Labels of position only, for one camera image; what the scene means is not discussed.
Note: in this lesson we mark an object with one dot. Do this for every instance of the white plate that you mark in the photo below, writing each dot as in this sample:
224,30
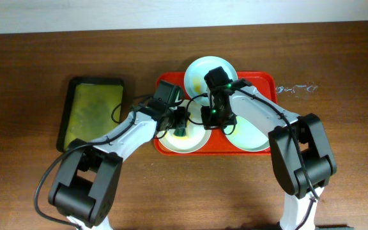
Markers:
195,135

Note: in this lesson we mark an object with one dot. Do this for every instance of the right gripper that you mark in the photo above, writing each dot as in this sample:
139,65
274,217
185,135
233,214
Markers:
208,124

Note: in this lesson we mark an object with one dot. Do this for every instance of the green and yellow sponge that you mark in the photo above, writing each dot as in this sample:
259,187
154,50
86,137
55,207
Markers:
180,132

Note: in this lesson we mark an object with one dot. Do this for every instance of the light blue plate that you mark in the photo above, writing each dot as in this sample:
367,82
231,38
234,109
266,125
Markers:
194,76

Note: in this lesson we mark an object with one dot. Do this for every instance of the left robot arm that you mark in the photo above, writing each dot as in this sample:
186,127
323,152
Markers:
86,182

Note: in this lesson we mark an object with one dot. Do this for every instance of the black tray with yellow liquid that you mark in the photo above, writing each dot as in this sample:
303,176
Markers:
92,109

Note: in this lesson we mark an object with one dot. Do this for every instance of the light green plate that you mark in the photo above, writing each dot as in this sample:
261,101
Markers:
245,136

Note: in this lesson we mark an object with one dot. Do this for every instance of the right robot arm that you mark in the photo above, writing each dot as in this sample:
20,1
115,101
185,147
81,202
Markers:
301,154

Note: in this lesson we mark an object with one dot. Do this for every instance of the red plastic tray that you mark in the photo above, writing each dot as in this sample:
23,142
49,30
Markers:
218,144

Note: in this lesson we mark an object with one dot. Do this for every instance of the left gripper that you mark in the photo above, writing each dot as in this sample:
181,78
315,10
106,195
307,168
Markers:
180,120

